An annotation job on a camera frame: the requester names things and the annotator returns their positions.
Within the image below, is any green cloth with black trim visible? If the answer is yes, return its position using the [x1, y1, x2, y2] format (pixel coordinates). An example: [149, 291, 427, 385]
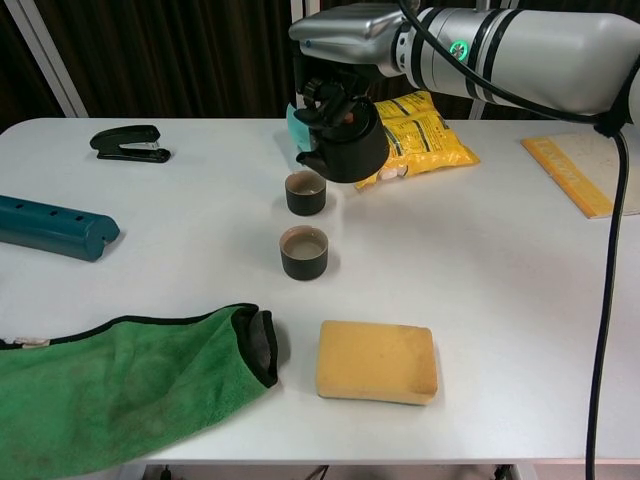
[0, 302, 279, 480]

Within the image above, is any teal plastic bag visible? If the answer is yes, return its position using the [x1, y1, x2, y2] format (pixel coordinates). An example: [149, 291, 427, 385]
[285, 102, 321, 152]

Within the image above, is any black stapler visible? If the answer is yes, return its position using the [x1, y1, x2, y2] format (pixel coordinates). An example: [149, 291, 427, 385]
[89, 124, 172, 164]

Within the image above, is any teal plastic tube with holes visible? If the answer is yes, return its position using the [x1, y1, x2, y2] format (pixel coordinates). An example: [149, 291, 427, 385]
[0, 194, 121, 263]

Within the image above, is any yellow sponge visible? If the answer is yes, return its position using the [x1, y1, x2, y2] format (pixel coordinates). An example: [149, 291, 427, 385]
[315, 319, 440, 406]

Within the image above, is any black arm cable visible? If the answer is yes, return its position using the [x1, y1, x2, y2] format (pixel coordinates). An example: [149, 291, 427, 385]
[399, 0, 631, 480]

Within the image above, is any yellow and white book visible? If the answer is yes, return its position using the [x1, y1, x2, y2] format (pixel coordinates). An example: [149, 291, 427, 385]
[520, 130, 640, 220]

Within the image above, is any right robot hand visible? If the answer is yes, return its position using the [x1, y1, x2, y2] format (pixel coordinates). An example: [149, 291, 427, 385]
[288, 4, 409, 132]

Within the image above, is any yellow snack bag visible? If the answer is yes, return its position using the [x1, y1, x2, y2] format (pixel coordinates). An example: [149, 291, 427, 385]
[353, 89, 481, 191]

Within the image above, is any black teapot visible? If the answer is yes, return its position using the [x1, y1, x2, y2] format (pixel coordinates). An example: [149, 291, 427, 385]
[295, 97, 389, 185]

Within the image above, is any dark ceramic cup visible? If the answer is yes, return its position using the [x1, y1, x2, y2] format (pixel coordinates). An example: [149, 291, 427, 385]
[284, 169, 328, 218]
[278, 224, 330, 282]

